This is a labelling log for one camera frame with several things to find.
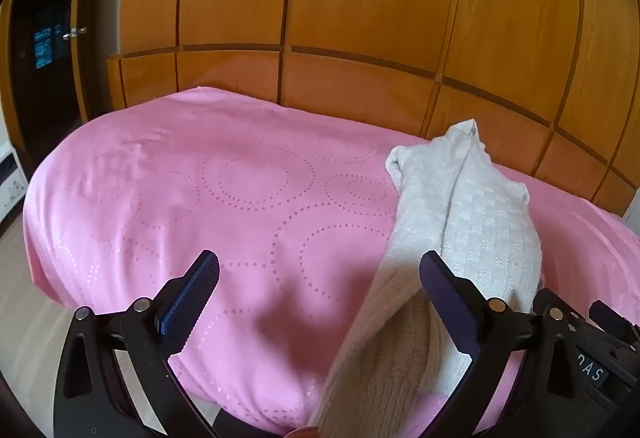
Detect dark door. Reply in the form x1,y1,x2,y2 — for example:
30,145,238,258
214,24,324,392
0,0,90,154

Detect white knit garment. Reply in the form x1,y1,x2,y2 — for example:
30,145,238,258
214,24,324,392
307,118,546,438

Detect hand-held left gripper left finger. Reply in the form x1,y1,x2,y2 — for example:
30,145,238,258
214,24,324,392
52,249,221,438

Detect white appliance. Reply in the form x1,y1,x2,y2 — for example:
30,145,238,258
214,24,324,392
0,142,27,220

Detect pink dotted blanket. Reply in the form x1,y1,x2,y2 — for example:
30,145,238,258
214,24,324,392
22,87,640,438

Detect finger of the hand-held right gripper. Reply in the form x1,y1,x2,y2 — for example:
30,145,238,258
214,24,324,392
589,300,640,344

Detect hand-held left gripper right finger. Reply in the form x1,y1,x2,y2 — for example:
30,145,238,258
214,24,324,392
419,250,583,438

